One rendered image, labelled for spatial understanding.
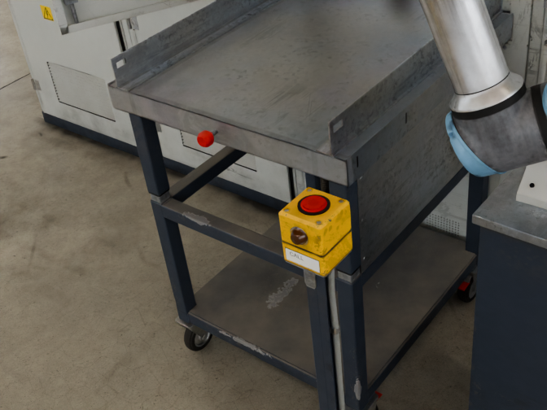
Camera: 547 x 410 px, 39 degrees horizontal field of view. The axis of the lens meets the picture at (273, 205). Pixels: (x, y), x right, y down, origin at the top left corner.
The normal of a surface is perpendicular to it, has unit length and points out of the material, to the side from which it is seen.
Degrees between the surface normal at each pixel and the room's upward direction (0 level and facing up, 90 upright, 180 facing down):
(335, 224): 90
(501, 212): 0
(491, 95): 37
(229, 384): 0
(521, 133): 66
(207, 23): 90
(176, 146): 90
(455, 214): 90
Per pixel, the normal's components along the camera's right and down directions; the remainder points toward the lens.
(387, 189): 0.79, 0.29
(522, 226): -0.11, -0.80
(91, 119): -0.61, 0.52
